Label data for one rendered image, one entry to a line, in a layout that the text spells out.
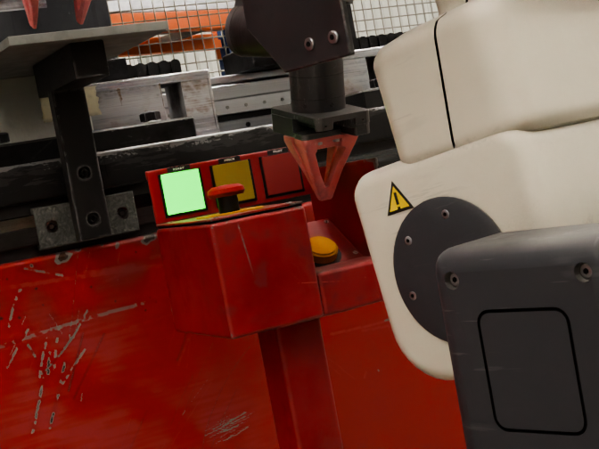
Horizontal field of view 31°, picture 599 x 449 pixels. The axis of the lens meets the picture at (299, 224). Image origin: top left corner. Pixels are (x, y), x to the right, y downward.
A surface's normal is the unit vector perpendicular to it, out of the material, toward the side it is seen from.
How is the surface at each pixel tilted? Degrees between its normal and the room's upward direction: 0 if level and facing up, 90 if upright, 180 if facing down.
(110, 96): 90
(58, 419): 90
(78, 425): 90
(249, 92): 90
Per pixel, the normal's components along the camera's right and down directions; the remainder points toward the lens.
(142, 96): 0.48, -0.04
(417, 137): -0.70, 0.17
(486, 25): -0.16, 0.00
